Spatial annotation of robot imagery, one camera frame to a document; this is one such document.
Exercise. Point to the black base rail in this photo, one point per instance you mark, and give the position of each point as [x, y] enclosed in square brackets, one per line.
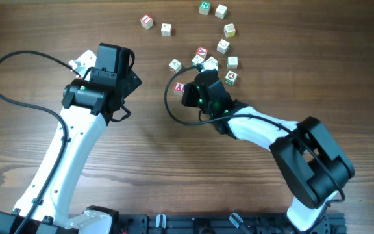
[269, 223]

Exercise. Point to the red O letter block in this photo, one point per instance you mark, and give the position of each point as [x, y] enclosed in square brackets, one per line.
[175, 66]

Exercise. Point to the white block behind finger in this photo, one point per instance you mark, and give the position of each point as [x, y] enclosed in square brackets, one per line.
[223, 46]

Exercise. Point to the yellow edged wooden block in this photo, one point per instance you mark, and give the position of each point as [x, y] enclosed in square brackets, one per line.
[229, 30]

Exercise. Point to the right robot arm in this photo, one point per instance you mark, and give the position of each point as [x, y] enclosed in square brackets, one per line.
[313, 165]

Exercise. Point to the red I letter block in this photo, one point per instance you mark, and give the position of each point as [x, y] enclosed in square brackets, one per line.
[146, 21]

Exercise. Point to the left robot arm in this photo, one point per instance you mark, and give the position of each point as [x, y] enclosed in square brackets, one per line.
[89, 103]

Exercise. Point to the red A letter block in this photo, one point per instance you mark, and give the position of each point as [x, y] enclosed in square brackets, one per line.
[202, 52]

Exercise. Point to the red Y letter block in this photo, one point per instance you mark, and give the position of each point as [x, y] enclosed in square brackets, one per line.
[178, 88]

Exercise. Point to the green brown circle block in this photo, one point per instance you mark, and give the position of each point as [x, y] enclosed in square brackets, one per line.
[230, 77]

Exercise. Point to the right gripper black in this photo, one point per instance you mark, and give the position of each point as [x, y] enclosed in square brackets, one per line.
[189, 90]

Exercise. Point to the blue edged picture block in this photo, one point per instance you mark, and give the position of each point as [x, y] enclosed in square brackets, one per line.
[212, 60]

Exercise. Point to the plain beige wooden block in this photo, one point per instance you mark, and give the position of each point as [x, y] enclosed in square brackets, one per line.
[232, 62]

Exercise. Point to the white number 2 block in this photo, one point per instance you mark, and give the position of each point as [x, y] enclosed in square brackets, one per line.
[166, 29]

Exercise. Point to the green edged picture block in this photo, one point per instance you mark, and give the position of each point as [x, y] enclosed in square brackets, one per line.
[197, 60]

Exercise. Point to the green N letter block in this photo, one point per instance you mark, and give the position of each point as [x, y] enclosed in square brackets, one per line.
[204, 7]

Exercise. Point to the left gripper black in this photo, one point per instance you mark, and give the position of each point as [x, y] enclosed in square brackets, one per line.
[133, 82]

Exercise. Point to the plain white wooden block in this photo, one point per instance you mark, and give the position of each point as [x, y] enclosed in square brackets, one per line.
[221, 11]

